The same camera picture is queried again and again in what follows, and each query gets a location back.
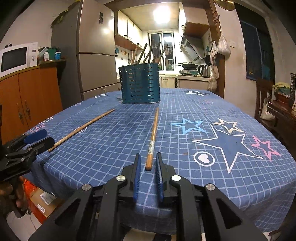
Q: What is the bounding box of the green container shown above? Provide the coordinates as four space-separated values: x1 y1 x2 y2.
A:
47 48 57 60

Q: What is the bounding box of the dark wooden side table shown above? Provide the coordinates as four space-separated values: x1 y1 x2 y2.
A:
267 100 295 159

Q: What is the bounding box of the cardboard box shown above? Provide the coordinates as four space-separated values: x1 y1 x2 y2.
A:
30 188 63 218

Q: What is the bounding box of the wooden chopstick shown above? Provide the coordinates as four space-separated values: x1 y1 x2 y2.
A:
131 43 139 65
145 108 159 171
143 39 154 63
48 109 115 152
137 43 147 64
152 42 161 63
155 44 168 64

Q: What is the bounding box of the teal perforated utensil holder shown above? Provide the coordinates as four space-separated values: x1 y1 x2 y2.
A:
119 63 160 104

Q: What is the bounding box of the kitchen window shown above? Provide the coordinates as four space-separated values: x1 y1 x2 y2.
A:
149 31 175 71

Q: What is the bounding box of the range hood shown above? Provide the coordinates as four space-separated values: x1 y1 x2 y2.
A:
181 35 205 65

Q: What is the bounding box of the white plastic bag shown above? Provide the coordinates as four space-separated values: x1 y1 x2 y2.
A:
217 35 231 55

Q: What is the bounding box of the blue star tablecloth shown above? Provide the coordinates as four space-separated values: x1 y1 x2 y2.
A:
26 89 295 232

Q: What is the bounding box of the white medicine bottle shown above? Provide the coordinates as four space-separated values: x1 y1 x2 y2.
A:
43 51 49 61

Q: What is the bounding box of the wooden chair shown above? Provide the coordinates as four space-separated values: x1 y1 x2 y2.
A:
254 78 276 132

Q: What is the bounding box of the gold wall clock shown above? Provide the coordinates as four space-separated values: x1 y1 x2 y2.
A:
214 0 234 6

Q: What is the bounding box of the black product box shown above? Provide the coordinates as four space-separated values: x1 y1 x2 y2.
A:
289 73 296 106

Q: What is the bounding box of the dark window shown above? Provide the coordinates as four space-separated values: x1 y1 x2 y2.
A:
235 4 275 82

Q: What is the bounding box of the orange wooden cabinet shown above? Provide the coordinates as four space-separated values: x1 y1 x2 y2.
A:
1 59 66 144

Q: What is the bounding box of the electric kettle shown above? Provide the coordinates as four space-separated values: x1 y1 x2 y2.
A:
198 64 211 78

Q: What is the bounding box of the white microwave oven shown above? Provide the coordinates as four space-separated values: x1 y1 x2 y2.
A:
1 42 39 77

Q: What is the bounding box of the person left hand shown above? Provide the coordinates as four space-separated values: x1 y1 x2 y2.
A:
1 176 28 211

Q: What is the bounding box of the grey refrigerator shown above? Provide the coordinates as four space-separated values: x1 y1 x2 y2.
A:
51 0 118 108

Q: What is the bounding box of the black wok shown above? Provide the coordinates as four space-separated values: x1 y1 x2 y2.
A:
175 63 198 71

